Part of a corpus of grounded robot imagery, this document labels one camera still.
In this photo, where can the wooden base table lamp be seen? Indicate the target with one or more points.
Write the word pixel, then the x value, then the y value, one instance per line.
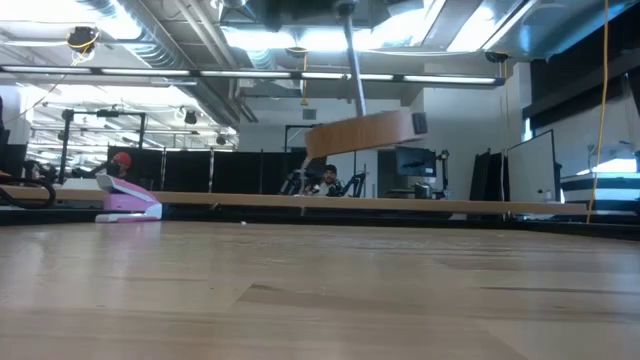
pixel 360 134

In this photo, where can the person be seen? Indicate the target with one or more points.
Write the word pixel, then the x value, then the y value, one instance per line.
pixel 330 182
pixel 121 162

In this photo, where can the black partition panel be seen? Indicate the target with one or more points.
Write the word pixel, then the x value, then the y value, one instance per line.
pixel 237 172
pixel 280 172
pixel 187 172
pixel 147 170

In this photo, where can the light wooden desk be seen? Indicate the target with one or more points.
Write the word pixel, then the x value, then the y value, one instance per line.
pixel 400 205

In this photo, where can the black computer monitor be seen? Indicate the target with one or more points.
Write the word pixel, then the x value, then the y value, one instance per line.
pixel 415 161

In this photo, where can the long ceiling light bar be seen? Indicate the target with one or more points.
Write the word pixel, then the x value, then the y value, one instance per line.
pixel 245 75

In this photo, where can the black folded panel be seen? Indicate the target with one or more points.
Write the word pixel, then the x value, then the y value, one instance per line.
pixel 489 177

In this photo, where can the pink white stapler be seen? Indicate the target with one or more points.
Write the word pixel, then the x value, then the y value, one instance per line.
pixel 127 202

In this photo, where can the white board panel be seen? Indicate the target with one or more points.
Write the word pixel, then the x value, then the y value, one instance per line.
pixel 530 167

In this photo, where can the black white storage shelf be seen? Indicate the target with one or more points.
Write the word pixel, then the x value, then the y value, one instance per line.
pixel 600 192

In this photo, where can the black aluminium frame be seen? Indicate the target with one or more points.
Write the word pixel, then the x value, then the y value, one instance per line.
pixel 400 222

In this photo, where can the silver ventilation duct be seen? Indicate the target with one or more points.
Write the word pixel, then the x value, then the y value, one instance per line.
pixel 150 50

